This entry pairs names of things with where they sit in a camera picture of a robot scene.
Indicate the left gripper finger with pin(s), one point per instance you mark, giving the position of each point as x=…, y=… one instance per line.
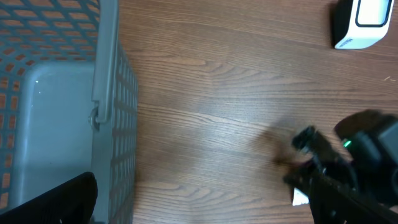
x=72, y=202

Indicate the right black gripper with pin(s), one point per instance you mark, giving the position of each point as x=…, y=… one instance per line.
x=332, y=202

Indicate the white tube with gold cap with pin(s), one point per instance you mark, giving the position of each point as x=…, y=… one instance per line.
x=299, y=198

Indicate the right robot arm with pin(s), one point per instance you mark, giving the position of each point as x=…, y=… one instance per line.
x=363, y=190

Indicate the white barcode scanner stand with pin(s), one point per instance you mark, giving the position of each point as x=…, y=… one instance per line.
x=359, y=24

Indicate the grey plastic shopping basket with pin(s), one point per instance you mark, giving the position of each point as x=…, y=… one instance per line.
x=68, y=103

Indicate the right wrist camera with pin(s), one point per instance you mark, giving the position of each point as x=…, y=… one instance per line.
x=313, y=141

